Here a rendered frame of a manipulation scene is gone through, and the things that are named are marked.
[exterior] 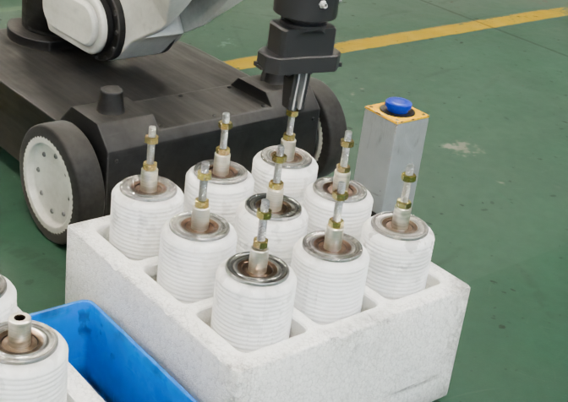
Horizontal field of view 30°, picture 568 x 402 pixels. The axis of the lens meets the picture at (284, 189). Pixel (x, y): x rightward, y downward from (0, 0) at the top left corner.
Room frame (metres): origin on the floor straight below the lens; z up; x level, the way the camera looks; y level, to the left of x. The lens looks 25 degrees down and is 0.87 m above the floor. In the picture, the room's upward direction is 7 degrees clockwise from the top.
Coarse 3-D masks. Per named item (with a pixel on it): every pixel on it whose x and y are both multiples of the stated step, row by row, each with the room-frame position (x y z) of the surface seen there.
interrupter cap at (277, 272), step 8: (232, 256) 1.10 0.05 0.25; (240, 256) 1.10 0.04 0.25; (248, 256) 1.10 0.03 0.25; (272, 256) 1.11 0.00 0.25; (232, 264) 1.08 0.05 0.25; (240, 264) 1.08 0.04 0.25; (272, 264) 1.09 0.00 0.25; (280, 264) 1.09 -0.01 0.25; (232, 272) 1.06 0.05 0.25; (240, 272) 1.06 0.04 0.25; (248, 272) 1.07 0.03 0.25; (272, 272) 1.08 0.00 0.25; (280, 272) 1.07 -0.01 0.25; (288, 272) 1.08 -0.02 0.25; (240, 280) 1.05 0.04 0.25; (248, 280) 1.04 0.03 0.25; (256, 280) 1.05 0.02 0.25; (264, 280) 1.05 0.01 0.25; (272, 280) 1.05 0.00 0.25; (280, 280) 1.05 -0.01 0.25
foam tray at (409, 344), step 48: (96, 240) 1.23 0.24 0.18; (96, 288) 1.20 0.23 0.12; (144, 288) 1.12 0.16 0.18; (432, 288) 1.21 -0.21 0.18; (144, 336) 1.11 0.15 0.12; (192, 336) 1.04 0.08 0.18; (336, 336) 1.07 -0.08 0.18; (384, 336) 1.13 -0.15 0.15; (432, 336) 1.19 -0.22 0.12; (192, 384) 1.03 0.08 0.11; (240, 384) 0.97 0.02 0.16; (288, 384) 1.02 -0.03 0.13; (336, 384) 1.08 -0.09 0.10; (384, 384) 1.14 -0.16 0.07; (432, 384) 1.20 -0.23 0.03
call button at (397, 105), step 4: (388, 100) 1.49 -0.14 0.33; (392, 100) 1.49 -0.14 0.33; (396, 100) 1.49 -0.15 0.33; (400, 100) 1.50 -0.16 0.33; (404, 100) 1.50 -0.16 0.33; (408, 100) 1.50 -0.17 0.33; (388, 104) 1.48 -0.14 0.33; (392, 104) 1.48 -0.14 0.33; (396, 104) 1.48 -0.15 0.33; (400, 104) 1.48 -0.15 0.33; (404, 104) 1.48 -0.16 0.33; (408, 104) 1.49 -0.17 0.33; (388, 108) 1.49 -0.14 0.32; (392, 108) 1.48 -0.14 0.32; (396, 108) 1.48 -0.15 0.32; (400, 108) 1.48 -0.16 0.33; (404, 108) 1.48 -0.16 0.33; (408, 108) 1.48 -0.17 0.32; (392, 112) 1.48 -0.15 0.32; (396, 112) 1.48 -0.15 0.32; (400, 112) 1.48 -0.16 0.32; (404, 112) 1.48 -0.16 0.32
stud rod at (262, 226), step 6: (264, 198) 1.08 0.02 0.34; (264, 204) 1.07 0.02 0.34; (264, 210) 1.07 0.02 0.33; (264, 222) 1.07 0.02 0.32; (258, 228) 1.08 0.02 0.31; (264, 228) 1.08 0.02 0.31; (258, 234) 1.08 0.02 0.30; (264, 234) 1.08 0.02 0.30; (258, 240) 1.08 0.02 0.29; (264, 240) 1.08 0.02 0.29
